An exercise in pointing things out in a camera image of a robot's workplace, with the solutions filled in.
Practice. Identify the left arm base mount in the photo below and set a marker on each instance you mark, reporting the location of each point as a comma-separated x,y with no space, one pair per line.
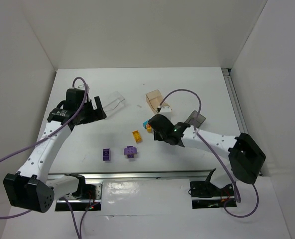
90,199

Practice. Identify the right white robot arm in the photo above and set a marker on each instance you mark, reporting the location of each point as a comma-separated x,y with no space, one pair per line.
216,144

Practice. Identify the yellow lego plate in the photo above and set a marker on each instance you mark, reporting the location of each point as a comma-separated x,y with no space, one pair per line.
137,136

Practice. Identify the dark purple lego brick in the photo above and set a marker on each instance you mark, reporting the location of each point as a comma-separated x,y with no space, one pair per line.
106,156

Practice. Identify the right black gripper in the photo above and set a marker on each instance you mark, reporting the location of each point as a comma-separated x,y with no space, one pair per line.
157,134

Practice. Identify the aluminium rail right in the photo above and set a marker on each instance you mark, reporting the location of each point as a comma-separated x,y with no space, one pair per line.
239,104

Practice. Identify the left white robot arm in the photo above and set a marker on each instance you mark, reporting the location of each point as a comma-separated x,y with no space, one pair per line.
28,188

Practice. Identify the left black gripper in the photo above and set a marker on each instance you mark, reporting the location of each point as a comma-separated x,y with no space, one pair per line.
91,112

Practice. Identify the long teal lego brick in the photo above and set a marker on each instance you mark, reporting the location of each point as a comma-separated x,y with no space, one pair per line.
145,124

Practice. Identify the aluminium rail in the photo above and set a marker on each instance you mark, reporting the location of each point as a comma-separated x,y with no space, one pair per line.
239,104
147,175

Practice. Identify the yellow orange printed lego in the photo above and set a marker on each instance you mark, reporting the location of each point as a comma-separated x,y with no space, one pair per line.
149,129

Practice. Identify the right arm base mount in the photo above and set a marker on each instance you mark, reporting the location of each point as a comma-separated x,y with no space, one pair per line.
207,196

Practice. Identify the orange plastic container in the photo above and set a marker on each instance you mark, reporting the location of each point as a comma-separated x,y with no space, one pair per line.
155,99

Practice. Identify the aluminium rail front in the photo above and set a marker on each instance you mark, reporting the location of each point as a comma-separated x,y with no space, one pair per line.
147,175

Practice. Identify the grey plastic container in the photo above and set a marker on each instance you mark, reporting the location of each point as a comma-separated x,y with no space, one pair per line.
195,119

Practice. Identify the light purple lego piece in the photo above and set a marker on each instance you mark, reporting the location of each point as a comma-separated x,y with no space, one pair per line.
130,152

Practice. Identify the clear plastic container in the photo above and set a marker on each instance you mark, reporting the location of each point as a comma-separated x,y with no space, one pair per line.
113,103

